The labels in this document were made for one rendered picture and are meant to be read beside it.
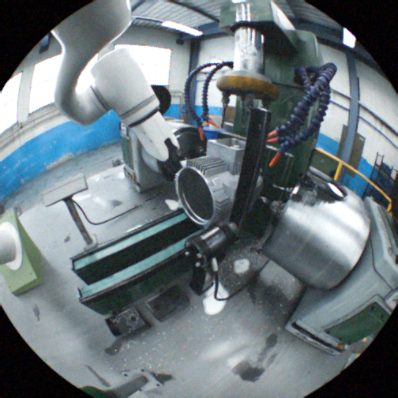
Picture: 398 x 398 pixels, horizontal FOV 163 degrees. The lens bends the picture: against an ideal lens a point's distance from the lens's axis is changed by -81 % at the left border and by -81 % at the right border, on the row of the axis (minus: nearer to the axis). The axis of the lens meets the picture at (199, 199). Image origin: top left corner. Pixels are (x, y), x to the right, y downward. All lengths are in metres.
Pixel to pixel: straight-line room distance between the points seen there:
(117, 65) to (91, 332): 0.62
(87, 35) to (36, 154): 5.83
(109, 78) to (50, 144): 5.58
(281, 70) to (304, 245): 0.57
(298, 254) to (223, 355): 0.32
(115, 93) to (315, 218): 0.39
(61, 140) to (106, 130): 1.78
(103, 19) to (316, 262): 0.43
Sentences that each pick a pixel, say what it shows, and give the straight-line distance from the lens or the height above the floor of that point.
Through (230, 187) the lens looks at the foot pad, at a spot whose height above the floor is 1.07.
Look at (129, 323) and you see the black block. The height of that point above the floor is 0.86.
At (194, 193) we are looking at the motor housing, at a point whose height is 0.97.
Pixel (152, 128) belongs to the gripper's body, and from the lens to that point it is 0.29.
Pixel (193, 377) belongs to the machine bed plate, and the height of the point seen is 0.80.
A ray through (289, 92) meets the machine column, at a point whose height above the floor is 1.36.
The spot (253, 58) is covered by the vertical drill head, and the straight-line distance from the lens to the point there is 0.45.
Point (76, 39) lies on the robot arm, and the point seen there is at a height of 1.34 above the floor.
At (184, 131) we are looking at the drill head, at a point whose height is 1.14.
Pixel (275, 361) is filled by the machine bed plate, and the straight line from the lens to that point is 0.51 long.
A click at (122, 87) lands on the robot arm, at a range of 0.28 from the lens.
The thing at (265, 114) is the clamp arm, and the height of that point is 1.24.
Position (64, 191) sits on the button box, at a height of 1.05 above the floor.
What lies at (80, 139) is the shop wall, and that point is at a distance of 5.78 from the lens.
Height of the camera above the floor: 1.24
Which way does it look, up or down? 35 degrees down
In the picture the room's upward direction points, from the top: 5 degrees clockwise
